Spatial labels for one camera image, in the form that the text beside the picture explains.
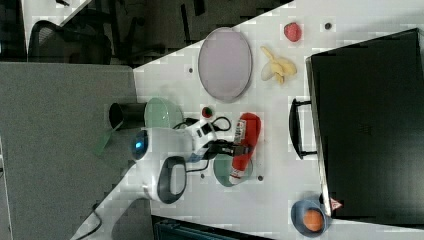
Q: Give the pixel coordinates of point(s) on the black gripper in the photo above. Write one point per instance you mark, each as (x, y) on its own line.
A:
(223, 147)

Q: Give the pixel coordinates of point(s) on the red plush ketchup bottle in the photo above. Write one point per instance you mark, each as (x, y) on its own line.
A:
(247, 132)

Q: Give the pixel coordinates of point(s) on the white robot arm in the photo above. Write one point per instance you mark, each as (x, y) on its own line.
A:
(159, 172)

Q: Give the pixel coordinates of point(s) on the purple round plate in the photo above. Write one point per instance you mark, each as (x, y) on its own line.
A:
(225, 64)

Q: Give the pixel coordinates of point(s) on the light green mug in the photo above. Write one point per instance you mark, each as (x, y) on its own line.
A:
(222, 167)

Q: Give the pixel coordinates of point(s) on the green oval colander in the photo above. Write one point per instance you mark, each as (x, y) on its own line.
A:
(160, 112)

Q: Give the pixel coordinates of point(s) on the peeled plush banana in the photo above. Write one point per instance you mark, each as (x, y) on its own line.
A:
(277, 68)

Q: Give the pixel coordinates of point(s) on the blue small bowl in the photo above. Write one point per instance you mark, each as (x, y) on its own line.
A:
(297, 212)

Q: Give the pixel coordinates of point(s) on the orange ball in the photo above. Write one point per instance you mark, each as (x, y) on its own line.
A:
(313, 220)

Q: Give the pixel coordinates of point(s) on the dark grey cup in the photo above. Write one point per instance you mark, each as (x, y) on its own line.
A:
(127, 115)

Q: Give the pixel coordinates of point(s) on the red strawberry toy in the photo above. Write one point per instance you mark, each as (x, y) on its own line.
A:
(293, 32)

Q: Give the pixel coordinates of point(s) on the green slotted spatula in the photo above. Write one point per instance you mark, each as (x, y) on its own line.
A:
(104, 139)

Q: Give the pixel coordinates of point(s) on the silver black toaster oven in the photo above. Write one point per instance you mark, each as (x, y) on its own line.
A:
(367, 104)

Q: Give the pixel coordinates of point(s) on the black office chair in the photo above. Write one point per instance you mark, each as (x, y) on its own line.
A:
(92, 37)

